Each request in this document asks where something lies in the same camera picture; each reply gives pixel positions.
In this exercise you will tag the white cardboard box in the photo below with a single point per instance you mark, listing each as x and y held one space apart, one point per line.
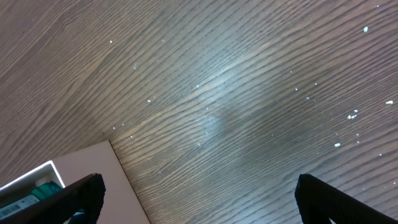
121 204

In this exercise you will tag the green soap packet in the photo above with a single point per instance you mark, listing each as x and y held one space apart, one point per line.
47 203

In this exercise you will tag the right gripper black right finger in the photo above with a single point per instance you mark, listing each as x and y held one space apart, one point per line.
320 203

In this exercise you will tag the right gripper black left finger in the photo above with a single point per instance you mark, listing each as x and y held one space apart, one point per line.
80 202

